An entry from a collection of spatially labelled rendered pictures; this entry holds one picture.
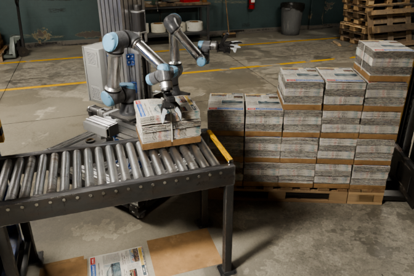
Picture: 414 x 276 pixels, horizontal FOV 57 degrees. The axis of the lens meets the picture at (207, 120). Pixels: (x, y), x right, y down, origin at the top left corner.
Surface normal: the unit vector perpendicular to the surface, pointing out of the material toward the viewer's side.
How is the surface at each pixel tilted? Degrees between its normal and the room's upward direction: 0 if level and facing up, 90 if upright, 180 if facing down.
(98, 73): 90
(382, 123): 90
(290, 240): 0
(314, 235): 0
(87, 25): 90
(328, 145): 89
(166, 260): 0
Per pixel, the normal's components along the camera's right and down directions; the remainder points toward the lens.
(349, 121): -0.06, 0.40
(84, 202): 0.30, 0.39
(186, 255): 0.00, -0.91
